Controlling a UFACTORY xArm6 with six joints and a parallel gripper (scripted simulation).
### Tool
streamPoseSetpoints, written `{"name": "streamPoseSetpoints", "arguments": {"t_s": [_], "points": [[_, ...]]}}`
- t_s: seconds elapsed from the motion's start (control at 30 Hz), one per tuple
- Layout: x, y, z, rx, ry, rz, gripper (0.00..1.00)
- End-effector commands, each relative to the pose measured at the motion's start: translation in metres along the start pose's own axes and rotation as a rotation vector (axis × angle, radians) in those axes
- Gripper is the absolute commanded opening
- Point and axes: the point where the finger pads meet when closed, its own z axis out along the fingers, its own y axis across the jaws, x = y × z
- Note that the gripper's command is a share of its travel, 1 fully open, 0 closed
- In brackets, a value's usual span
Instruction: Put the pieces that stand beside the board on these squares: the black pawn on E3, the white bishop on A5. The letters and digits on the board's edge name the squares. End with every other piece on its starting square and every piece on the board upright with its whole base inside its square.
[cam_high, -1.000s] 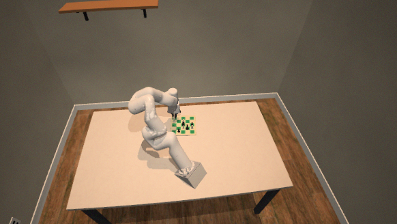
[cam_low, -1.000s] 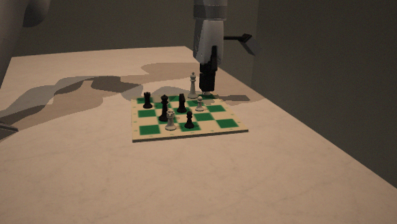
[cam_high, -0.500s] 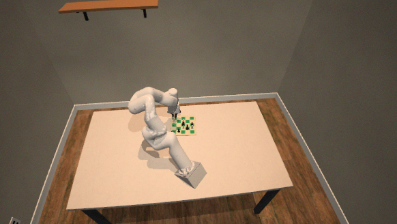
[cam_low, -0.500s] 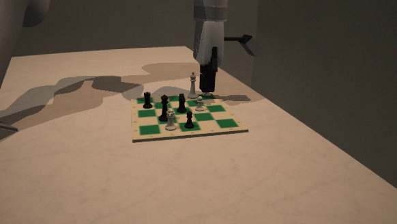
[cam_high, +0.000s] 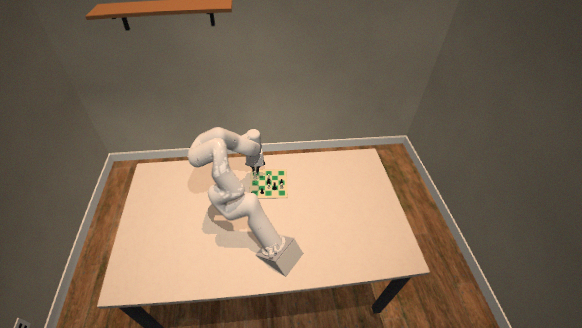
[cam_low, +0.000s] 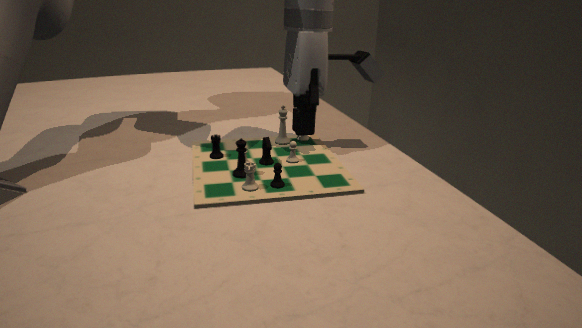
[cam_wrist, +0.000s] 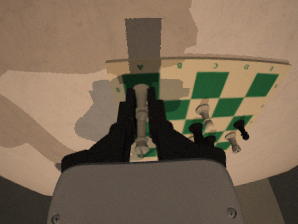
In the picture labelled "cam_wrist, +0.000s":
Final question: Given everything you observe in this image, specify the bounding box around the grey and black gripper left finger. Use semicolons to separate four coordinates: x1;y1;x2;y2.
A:
61;88;137;173

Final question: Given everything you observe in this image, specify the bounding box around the white chess king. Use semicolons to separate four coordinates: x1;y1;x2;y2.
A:
134;120;149;159

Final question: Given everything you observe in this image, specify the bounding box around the green and cream chessboard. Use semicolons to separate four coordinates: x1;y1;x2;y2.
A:
105;57;292;153

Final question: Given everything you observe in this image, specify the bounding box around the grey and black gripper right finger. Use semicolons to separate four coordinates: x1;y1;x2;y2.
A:
147;87;226;168

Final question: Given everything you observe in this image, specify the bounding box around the white rook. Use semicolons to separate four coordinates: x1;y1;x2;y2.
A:
225;132;241;154

